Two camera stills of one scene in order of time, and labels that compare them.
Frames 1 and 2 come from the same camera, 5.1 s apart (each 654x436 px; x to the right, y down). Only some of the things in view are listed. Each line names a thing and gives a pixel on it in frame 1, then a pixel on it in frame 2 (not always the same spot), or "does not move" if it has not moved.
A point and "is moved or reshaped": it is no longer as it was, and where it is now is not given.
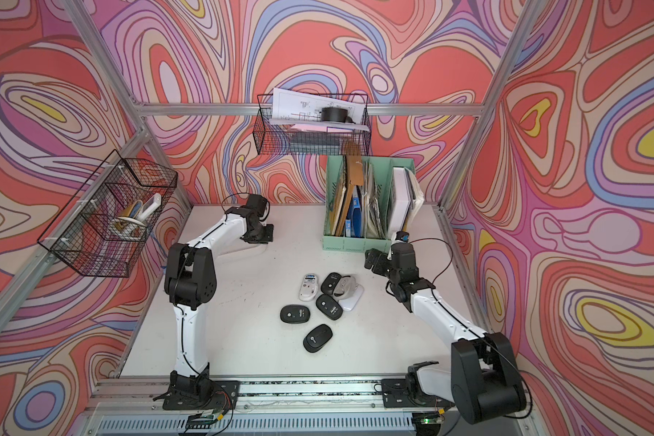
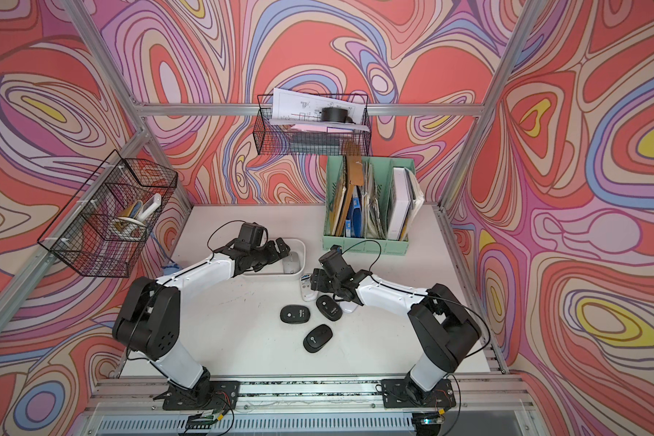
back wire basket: x=313 y=124 does not move
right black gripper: x=381 y=258 → x=318 y=278
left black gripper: x=267 y=237 → x=273 y=254
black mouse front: x=318 y=337 does not move
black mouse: x=329 y=307 does not move
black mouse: x=295 y=314 does not move
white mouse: x=349 y=303 does not move
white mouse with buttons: x=310 y=286 does not move
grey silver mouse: x=344 y=287 is moved or reshaped
